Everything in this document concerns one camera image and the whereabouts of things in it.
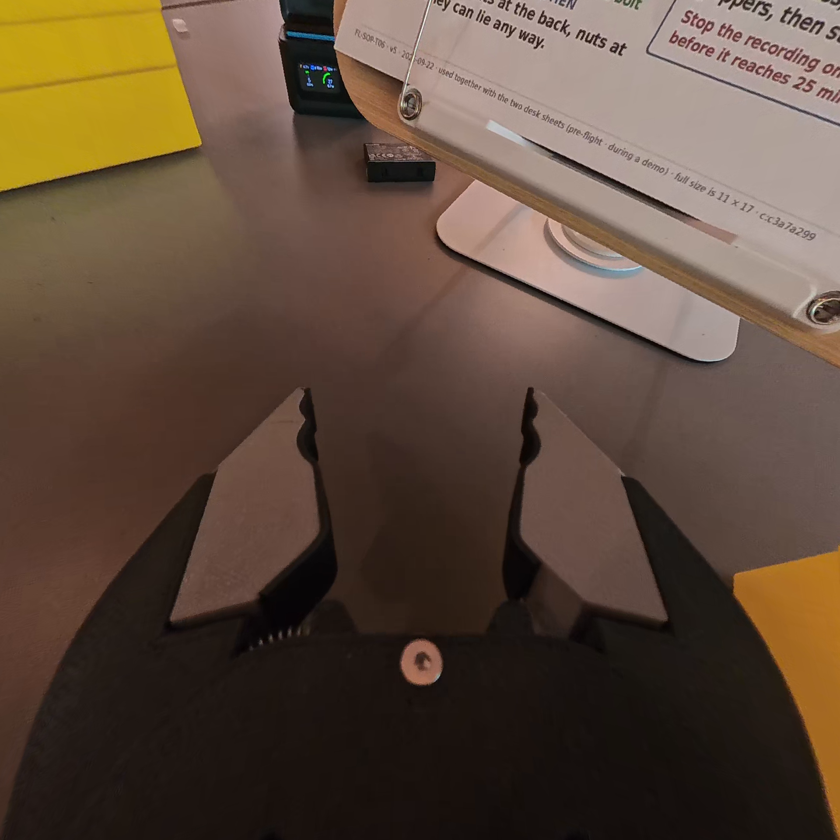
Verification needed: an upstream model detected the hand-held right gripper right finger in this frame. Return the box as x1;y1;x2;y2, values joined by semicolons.
502;387;670;637

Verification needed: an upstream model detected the printed instruction sheet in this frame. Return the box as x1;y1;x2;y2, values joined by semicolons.
335;0;840;245

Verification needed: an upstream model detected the black charging case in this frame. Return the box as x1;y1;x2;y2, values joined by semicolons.
277;0;366;119

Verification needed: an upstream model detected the black camera battery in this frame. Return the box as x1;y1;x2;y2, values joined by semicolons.
363;142;437;184

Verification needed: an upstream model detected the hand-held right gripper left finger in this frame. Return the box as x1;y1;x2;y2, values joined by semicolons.
168;387;339;636

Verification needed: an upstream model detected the yellow plastic bin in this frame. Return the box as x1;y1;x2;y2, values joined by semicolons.
0;0;203;193
733;548;840;840

